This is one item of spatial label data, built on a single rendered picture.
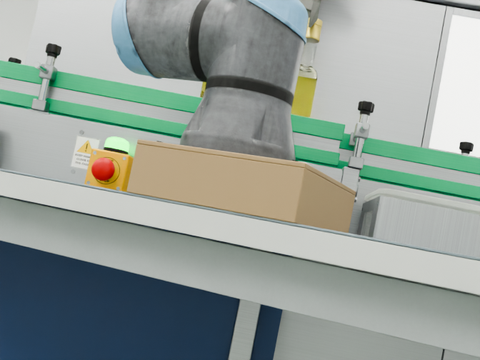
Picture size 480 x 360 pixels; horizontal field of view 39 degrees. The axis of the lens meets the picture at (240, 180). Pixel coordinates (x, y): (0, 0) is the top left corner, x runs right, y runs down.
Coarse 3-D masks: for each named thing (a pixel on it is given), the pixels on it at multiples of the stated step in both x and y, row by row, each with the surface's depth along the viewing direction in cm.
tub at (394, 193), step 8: (376, 192) 109; (384, 192) 107; (392, 192) 106; (400, 192) 106; (408, 192) 106; (368, 200) 127; (408, 200) 106; (416, 200) 106; (424, 200) 105; (432, 200) 105; (440, 200) 105; (448, 200) 105; (448, 208) 106; (456, 208) 106; (464, 208) 105; (472, 208) 105
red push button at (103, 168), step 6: (96, 162) 117; (102, 162) 117; (108, 162) 117; (96, 168) 117; (102, 168) 117; (108, 168) 117; (114, 168) 117; (96, 174) 117; (102, 174) 117; (108, 174) 117; (102, 180) 117
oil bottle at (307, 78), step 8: (304, 64) 141; (304, 72) 139; (312, 72) 139; (304, 80) 139; (312, 80) 139; (296, 88) 139; (304, 88) 139; (312, 88) 139; (296, 96) 139; (304, 96) 139; (312, 96) 139; (296, 104) 139; (304, 104) 138; (296, 112) 138; (304, 112) 138
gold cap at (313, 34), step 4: (308, 20) 142; (320, 20) 141; (308, 24) 142; (316, 24) 141; (320, 24) 142; (308, 28) 141; (312, 28) 141; (316, 28) 141; (320, 28) 142; (308, 32) 141; (312, 32) 141; (316, 32) 141; (320, 32) 142; (308, 36) 141; (312, 36) 141; (316, 36) 141; (308, 40) 144; (312, 40) 144; (316, 40) 143
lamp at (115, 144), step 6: (108, 138) 123; (114, 138) 122; (120, 138) 123; (108, 144) 122; (114, 144) 122; (120, 144) 122; (126, 144) 123; (108, 150) 122; (114, 150) 121; (120, 150) 122; (126, 150) 123
